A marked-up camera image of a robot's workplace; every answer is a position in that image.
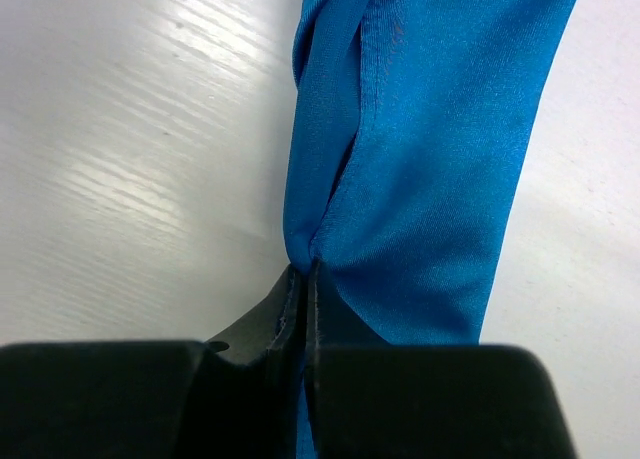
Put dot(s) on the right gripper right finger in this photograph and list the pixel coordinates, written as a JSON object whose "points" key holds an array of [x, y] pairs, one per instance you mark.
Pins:
{"points": [[368, 398]]}

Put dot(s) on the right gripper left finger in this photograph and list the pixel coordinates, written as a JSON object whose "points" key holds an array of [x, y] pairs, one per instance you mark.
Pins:
{"points": [[233, 396]]}

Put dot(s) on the blue cloth napkin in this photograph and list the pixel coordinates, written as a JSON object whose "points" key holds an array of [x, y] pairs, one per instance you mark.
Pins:
{"points": [[412, 122]]}

